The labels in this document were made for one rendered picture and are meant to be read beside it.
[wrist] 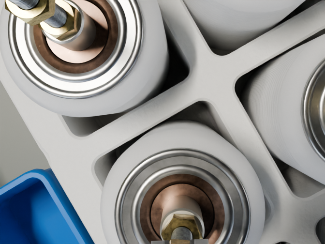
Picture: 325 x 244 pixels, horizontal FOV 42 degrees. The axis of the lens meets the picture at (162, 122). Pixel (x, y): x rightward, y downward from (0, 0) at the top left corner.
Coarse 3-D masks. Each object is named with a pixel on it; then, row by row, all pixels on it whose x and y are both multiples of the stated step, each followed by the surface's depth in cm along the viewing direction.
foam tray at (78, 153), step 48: (0, 0) 31; (192, 48) 30; (240, 48) 30; (288, 48) 30; (192, 96) 31; (48, 144) 31; (96, 144) 31; (240, 144) 31; (96, 192) 31; (288, 192) 31; (96, 240) 31; (288, 240) 31
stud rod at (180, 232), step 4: (180, 228) 20; (184, 228) 20; (176, 232) 19; (180, 232) 19; (184, 232) 19; (188, 232) 19; (172, 236) 19; (176, 236) 19; (180, 236) 18; (184, 236) 18; (188, 236) 19; (188, 240) 18
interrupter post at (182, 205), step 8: (168, 200) 24; (176, 200) 23; (184, 200) 22; (192, 200) 23; (168, 208) 22; (176, 208) 21; (184, 208) 21; (192, 208) 21; (200, 208) 24; (168, 216) 21; (200, 216) 21; (200, 224) 21; (160, 232) 21
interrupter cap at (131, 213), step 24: (144, 168) 23; (168, 168) 23; (192, 168) 23; (216, 168) 23; (120, 192) 23; (144, 192) 24; (168, 192) 24; (192, 192) 24; (216, 192) 23; (240, 192) 23; (120, 216) 24; (144, 216) 24; (216, 216) 24; (240, 216) 23; (120, 240) 24; (144, 240) 24; (216, 240) 24; (240, 240) 23
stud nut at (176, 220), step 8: (176, 216) 20; (184, 216) 20; (192, 216) 20; (168, 224) 20; (176, 224) 20; (184, 224) 20; (192, 224) 20; (168, 232) 20; (192, 232) 20; (200, 232) 20
